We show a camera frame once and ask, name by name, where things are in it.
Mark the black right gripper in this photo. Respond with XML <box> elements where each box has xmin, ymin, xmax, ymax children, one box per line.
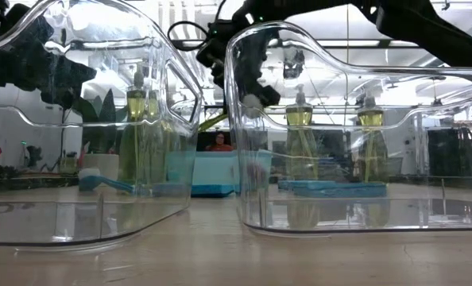
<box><xmin>195</xmin><ymin>15</ymin><xmax>281</xmax><ymax>108</ymax></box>

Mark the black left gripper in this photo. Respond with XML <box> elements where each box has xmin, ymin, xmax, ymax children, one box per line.
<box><xmin>0</xmin><ymin>49</ymin><xmax>99</xmax><ymax>111</ymax></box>

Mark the yellow handled dish brush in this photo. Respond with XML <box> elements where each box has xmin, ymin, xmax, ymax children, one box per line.
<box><xmin>198</xmin><ymin>94</ymin><xmax>265</xmax><ymax>133</ymax></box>

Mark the yellow dish soap pump bottle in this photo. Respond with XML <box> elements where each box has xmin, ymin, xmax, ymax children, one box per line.
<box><xmin>354</xmin><ymin>91</ymin><xmax>389</xmax><ymax>184</ymax></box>
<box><xmin>118</xmin><ymin>65</ymin><xmax>160</xmax><ymax>186</ymax></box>
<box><xmin>284</xmin><ymin>83</ymin><xmax>320</xmax><ymax>182</ymax></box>

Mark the blue handled dish brush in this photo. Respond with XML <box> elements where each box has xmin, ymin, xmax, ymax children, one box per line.
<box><xmin>78</xmin><ymin>166</ymin><xmax>141</xmax><ymax>195</ymax></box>

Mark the person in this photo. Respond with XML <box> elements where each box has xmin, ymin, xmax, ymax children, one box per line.
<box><xmin>204</xmin><ymin>131</ymin><xmax>235</xmax><ymax>153</ymax></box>

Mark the potted plant white pot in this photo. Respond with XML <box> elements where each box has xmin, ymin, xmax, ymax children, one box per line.
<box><xmin>72</xmin><ymin>87</ymin><xmax>122</xmax><ymax>182</ymax></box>

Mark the teal plastic bin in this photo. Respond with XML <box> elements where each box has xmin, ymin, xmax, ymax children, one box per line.
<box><xmin>164</xmin><ymin>149</ymin><xmax>275</xmax><ymax>187</ymax></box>

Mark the clear plastic bin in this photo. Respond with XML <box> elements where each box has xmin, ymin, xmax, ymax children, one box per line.
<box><xmin>0</xmin><ymin>0</ymin><xmax>204</xmax><ymax>253</ymax></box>
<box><xmin>223</xmin><ymin>21</ymin><xmax>472</xmax><ymax>238</ymax></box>

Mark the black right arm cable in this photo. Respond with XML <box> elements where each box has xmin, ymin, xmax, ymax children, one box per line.
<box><xmin>167</xmin><ymin>20</ymin><xmax>211</xmax><ymax>52</ymax></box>

